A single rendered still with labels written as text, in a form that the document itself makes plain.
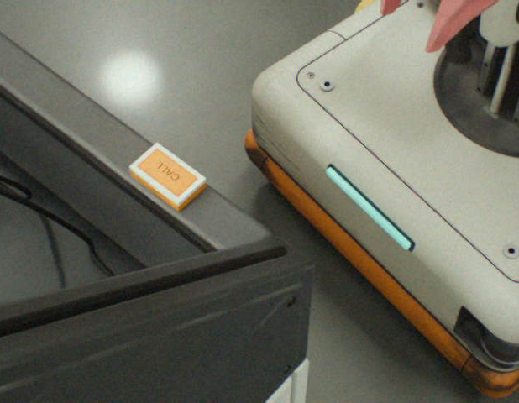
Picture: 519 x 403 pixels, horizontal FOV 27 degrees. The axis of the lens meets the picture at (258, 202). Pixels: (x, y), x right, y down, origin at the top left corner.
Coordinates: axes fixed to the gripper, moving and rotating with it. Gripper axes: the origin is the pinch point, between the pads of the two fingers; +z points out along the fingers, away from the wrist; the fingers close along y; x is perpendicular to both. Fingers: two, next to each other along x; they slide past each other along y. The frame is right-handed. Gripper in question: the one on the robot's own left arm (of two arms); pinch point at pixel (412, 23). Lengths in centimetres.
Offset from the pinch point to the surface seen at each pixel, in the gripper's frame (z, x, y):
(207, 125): 77, 68, -65
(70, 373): 7.0, -39.5, 13.1
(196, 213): 14.1, -17.3, 0.7
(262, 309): 13.2, -19.9, 10.6
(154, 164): 13.0, -18.1, -4.0
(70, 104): 14.7, -18.6, -13.6
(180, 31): 72, 78, -87
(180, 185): 12.8, -17.7, -1.3
